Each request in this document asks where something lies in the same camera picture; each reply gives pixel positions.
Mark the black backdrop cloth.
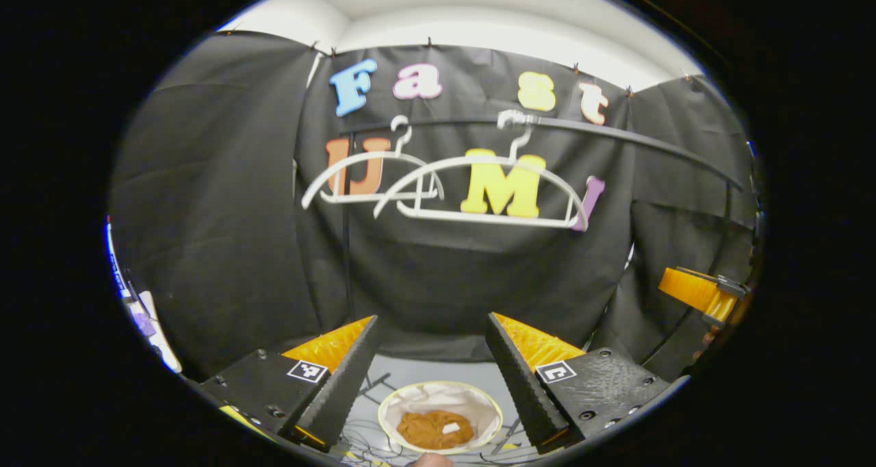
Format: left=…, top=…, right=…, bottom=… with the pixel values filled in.
left=109, top=32, right=760, bottom=382

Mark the black clothes rack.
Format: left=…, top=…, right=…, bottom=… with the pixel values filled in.
left=339, top=114, right=753, bottom=403

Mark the brown shirt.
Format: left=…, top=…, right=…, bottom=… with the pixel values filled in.
left=397, top=410, right=475, bottom=451

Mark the white plastic hanger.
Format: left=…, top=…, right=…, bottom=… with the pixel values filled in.
left=301, top=116, right=446, bottom=211
left=373, top=110, right=589, bottom=231

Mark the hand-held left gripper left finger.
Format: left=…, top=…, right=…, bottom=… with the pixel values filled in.
left=198, top=315, right=383, bottom=454

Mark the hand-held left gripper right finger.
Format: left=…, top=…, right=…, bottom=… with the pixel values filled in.
left=486, top=312, right=675, bottom=455

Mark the white laundry hamper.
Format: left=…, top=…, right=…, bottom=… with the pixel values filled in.
left=378, top=381, right=504, bottom=455

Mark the white tape wrap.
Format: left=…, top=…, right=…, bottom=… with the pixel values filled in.
left=497, top=109, right=539, bottom=129

